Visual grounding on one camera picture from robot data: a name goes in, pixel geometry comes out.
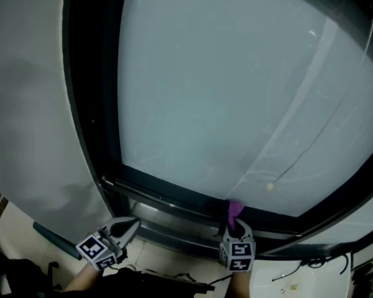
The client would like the frosted window glass pane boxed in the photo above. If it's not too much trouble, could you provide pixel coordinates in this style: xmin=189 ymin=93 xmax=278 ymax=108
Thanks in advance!
xmin=117 ymin=0 xmax=373 ymax=219

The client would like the white sink basin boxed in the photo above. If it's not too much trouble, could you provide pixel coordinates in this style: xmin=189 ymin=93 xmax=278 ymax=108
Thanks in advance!
xmin=251 ymin=253 xmax=354 ymax=298

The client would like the purple cleaning cloth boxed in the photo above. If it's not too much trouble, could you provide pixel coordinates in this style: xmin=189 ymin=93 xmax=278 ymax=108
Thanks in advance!
xmin=226 ymin=199 xmax=246 ymax=232

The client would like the dark metal window frame rail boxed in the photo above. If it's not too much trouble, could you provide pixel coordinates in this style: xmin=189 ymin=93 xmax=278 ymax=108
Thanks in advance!
xmin=101 ymin=175 xmax=302 ymax=256

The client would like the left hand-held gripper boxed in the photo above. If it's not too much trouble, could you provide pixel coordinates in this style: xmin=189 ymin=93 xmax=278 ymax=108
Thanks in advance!
xmin=75 ymin=216 xmax=142 ymax=271

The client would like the person's left forearm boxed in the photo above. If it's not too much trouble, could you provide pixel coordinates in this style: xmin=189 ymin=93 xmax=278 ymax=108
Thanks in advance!
xmin=63 ymin=262 xmax=103 ymax=293

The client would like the blind pull cord with bead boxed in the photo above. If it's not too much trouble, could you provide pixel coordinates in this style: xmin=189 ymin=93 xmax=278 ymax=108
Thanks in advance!
xmin=266 ymin=19 xmax=373 ymax=194

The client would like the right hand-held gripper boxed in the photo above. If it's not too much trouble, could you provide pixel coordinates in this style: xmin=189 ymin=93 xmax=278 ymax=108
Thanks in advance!
xmin=219 ymin=219 xmax=256 ymax=273

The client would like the pile of dark equipment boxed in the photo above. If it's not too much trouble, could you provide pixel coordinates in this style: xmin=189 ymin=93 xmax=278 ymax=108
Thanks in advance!
xmin=351 ymin=261 xmax=373 ymax=298

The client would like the person's right forearm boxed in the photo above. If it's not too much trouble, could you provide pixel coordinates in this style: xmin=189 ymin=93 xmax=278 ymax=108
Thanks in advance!
xmin=228 ymin=270 xmax=252 ymax=298

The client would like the black window frame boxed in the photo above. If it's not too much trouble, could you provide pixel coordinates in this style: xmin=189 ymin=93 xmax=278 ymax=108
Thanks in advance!
xmin=62 ymin=0 xmax=373 ymax=260

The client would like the person's black clothing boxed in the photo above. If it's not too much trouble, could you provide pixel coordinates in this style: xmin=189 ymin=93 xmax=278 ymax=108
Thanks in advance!
xmin=49 ymin=267 xmax=215 ymax=298

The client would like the black cable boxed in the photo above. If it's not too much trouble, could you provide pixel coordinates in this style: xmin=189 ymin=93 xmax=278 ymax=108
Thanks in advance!
xmin=206 ymin=273 xmax=233 ymax=288
xmin=272 ymin=253 xmax=351 ymax=282

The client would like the dark grey tube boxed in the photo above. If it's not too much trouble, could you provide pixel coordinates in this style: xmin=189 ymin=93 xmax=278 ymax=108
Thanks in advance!
xmin=33 ymin=222 xmax=81 ymax=260

